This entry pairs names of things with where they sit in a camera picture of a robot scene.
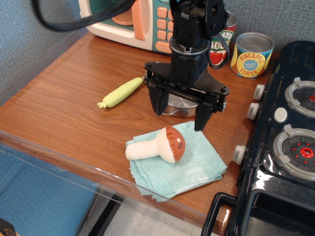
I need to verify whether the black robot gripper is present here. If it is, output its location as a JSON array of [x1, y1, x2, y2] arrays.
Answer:
[[145, 39, 229, 131]]

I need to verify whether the plush brown white mushroom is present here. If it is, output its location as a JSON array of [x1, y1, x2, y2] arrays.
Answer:
[[125, 126, 186, 163]]

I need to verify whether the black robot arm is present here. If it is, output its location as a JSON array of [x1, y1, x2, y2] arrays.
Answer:
[[145, 0, 229, 131]]

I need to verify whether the small steel pan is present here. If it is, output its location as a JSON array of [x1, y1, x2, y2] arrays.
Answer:
[[162, 94, 198, 118]]

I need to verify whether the teal folded cloth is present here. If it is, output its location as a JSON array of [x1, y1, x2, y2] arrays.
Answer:
[[130, 121, 227, 202]]

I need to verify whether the tomato sauce can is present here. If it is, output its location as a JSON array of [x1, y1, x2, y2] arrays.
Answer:
[[210, 10, 238, 67]]

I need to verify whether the toy teal microwave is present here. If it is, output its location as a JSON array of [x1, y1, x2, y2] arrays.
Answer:
[[87, 0, 174, 54]]

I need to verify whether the pineapple slices can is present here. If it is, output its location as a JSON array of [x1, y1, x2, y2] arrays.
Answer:
[[230, 32, 275, 78]]

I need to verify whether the black toy stove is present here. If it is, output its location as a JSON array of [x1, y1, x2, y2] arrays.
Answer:
[[202, 41, 315, 236]]

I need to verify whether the clear acrylic barrier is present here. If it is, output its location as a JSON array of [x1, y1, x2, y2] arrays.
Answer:
[[0, 132, 204, 236]]

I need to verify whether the spoon with green handle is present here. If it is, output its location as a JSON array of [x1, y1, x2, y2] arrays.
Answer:
[[97, 77, 144, 108]]

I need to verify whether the black braided cable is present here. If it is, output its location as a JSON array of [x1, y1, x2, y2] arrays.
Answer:
[[31, 0, 136, 31]]

